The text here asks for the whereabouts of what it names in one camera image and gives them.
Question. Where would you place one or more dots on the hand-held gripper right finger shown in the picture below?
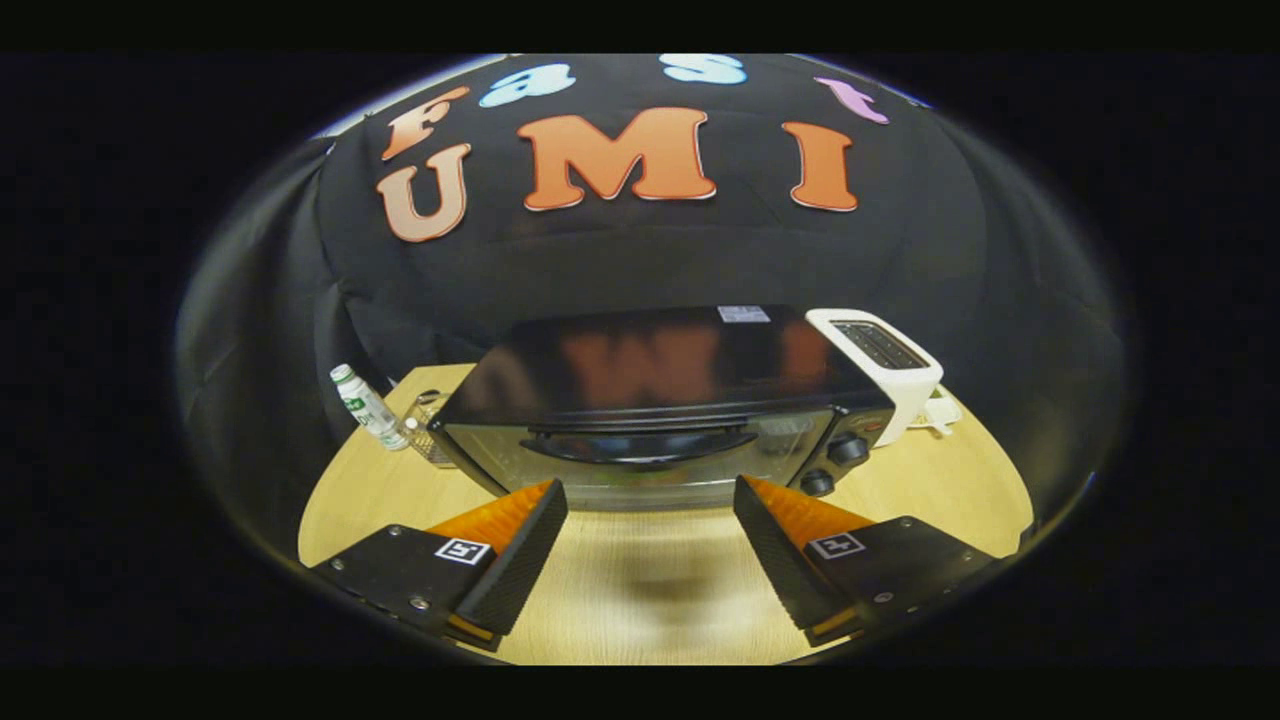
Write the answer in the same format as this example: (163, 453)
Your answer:
(775, 560)

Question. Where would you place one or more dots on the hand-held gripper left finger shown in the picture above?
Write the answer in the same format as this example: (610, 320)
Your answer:
(520, 560)

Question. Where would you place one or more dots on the black toaster oven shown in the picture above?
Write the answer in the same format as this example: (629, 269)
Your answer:
(650, 370)

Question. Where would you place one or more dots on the white bread toaster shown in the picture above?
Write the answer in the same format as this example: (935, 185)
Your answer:
(915, 395)

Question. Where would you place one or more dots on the white bottle with green label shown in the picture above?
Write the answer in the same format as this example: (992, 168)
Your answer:
(368, 408)

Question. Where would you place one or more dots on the small white sauce dish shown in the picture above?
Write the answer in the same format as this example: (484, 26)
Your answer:
(940, 415)

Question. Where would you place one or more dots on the black backdrop cloth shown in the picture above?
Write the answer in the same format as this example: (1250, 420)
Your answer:
(650, 260)

